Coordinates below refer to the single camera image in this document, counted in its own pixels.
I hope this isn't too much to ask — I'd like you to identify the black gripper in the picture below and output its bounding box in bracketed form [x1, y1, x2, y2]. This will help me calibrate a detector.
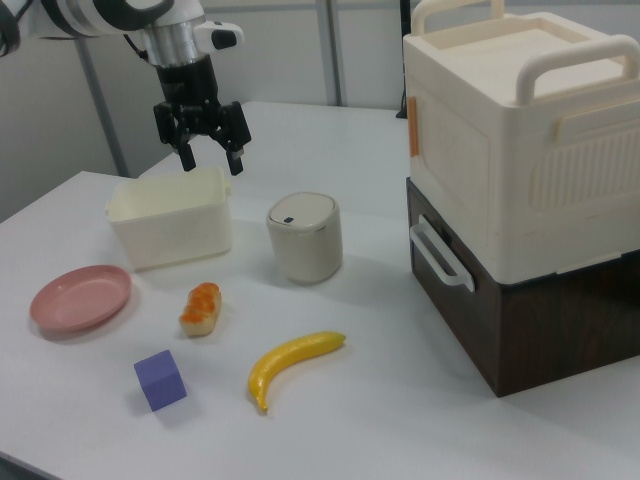
[152, 53, 252, 176]

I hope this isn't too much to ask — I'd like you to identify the orange glazed toy bread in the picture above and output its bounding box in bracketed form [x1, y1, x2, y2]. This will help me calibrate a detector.
[178, 282, 223, 339]

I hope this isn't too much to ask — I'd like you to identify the pink plastic plate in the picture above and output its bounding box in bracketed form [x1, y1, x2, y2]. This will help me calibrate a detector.
[29, 264, 133, 333]

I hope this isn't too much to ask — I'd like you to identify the cream rectangular plastic basket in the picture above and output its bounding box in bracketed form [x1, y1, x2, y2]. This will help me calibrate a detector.
[105, 167, 234, 273]

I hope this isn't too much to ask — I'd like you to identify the beige small lidded bin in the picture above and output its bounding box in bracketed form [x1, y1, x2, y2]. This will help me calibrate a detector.
[265, 192, 344, 286]

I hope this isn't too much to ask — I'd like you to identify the yellow toy banana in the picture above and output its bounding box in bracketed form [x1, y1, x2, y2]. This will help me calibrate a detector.
[247, 330, 348, 415]

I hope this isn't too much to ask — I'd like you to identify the purple foam cube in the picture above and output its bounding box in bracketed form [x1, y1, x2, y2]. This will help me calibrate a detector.
[133, 349, 189, 413]

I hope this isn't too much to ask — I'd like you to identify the cream plastic storage box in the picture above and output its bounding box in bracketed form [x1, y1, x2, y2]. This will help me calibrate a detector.
[402, 0, 640, 281]

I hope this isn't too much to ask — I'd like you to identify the dark brown wooden drawer box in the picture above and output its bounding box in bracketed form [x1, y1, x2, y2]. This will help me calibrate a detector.
[405, 177, 640, 399]

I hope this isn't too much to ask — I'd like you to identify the white drawer handle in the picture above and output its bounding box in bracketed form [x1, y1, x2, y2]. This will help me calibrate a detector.
[409, 214, 476, 292]

